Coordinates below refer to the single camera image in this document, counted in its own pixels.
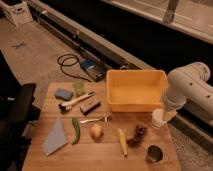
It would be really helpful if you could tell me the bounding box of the white small cup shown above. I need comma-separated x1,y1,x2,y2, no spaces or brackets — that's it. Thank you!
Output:
151,109,166,129

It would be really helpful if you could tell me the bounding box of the blue sponge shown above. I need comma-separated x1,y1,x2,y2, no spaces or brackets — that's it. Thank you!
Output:
55,88,73,101

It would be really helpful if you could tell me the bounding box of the black cable loop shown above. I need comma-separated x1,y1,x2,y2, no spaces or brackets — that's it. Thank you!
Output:
56,53,93,83

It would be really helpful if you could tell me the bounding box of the dark eraser block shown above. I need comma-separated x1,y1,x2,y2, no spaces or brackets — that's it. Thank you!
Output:
80,100,101,115

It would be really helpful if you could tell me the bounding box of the metal cup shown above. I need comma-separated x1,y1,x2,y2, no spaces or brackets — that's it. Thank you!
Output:
146,145,163,163

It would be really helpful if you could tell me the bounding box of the metal fork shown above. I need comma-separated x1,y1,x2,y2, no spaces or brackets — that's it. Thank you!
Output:
80,116,112,124

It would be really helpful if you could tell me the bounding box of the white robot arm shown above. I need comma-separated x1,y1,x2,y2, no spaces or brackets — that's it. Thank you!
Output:
162,62,213,126

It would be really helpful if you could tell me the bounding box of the blue power box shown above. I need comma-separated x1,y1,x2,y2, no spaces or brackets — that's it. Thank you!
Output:
80,59,105,82

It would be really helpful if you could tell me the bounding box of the green plastic cup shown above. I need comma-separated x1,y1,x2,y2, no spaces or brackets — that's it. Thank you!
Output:
73,80,84,97

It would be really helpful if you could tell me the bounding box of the black chair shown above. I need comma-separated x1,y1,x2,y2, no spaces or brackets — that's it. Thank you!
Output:
0,50,40,171

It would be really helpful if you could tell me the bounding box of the blue cloth towel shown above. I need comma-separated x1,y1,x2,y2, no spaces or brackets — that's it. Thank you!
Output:
42,117,68,156

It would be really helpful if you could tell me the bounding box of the white cardboard box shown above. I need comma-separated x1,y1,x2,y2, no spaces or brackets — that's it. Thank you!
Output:
0,0,33,27

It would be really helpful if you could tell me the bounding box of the yellow plastic bin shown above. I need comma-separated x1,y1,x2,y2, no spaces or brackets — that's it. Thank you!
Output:
106,70,168,112

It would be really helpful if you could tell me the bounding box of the yellow corn cob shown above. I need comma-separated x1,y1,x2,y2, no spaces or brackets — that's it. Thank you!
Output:
117,129,128,157

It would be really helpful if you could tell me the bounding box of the green chili pepper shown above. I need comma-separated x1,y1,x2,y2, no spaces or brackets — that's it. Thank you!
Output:
72,118,81,145

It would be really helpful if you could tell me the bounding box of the yellow onion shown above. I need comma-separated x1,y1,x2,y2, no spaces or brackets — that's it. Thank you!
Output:
90,124,103,140

